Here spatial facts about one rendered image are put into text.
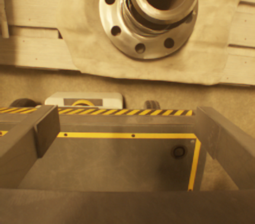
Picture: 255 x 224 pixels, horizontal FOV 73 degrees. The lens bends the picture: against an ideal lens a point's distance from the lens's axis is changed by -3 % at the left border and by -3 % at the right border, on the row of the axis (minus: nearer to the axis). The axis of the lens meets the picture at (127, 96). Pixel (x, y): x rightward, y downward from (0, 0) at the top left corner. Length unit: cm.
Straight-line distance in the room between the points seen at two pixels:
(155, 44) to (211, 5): 19
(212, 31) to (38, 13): 50
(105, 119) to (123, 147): 8
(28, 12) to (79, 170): 47
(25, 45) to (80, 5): 22
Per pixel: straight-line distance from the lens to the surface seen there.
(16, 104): 71
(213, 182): 106
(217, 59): 60
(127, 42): 50
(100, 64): 53
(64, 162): 49
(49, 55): 60
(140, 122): 41
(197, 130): 17
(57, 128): 16
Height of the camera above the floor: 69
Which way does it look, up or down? 73 degrees down
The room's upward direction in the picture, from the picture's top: 177 degrees clockwise
